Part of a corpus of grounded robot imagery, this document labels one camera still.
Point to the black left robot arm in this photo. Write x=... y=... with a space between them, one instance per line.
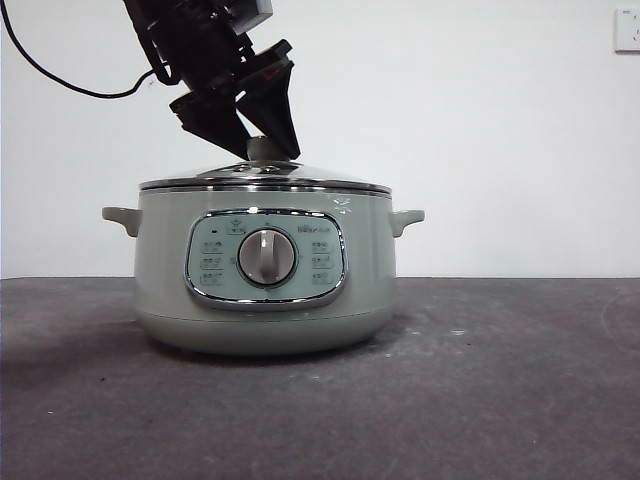
x=195 y=45

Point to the white wall socket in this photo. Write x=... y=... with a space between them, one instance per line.
x=628 y=31

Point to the pale grey camera box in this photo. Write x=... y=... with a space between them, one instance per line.
x=252 y=12

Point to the glass lid with green knob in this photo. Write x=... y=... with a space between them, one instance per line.
x=310 y=177

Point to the pale green electric pot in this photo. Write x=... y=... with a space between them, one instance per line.
x=165 y=280

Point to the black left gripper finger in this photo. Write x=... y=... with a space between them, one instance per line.
x=210 y=122
x=272 y=110

